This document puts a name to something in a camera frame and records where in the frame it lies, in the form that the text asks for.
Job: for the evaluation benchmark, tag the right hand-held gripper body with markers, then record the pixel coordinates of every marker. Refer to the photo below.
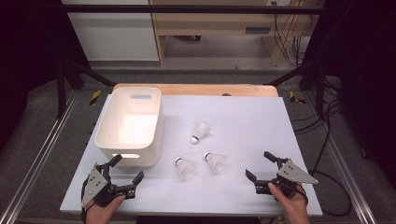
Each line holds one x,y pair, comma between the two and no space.
292,172

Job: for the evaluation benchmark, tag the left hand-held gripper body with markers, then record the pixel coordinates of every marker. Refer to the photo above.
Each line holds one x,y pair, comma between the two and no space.
95,183

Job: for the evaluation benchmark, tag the white plastic bin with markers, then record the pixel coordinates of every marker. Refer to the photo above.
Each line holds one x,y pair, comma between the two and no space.
124,127

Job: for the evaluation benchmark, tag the white shuttlecock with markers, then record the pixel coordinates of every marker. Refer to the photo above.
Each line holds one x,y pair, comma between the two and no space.
186,169
215,162
200,130

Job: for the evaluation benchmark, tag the person's left hand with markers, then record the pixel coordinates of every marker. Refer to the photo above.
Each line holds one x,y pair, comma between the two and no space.
101,214

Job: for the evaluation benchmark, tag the person's right hand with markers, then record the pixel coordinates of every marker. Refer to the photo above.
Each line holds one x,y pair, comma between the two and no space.
294,211

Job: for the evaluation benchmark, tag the white foam board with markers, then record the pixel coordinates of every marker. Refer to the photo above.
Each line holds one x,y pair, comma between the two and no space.
249,130

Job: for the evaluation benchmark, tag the yellow black tape strip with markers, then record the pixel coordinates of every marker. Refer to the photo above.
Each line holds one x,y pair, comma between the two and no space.
292,97
95,97

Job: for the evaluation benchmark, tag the wooden table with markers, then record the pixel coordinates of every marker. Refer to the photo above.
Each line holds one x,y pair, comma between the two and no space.
202,89

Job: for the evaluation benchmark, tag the white cabinet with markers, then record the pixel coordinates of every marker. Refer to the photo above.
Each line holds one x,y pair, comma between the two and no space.
115,37

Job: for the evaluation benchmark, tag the black curtain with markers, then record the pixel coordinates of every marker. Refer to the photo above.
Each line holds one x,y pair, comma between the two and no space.
28,46
367,62

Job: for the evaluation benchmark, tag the light wooden desk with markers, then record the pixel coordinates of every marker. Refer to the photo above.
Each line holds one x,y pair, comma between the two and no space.
211,23

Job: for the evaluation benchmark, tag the aluminium floor rail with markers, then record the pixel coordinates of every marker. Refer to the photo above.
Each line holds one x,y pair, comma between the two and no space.
40,155
345,174

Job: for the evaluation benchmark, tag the black frame post with brace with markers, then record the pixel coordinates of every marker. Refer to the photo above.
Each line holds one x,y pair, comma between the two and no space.
320,90
61,90

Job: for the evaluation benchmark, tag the black horizontal frame bar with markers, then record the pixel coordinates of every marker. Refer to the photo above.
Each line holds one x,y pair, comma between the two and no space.
186,9

